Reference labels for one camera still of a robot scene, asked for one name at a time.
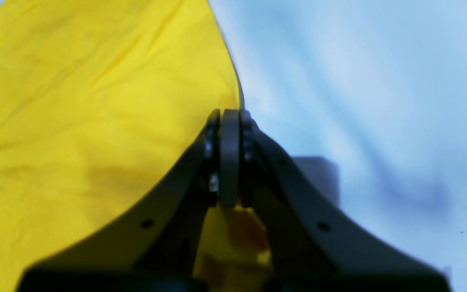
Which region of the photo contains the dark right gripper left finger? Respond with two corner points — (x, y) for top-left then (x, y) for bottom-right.
(17, 109), (220, 292)

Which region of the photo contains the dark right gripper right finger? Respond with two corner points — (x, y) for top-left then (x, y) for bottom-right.
(242, 110), (450, 292)

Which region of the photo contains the yellow orange T-shirt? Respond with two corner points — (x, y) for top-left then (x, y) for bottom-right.
(0, 0), (272, 292)

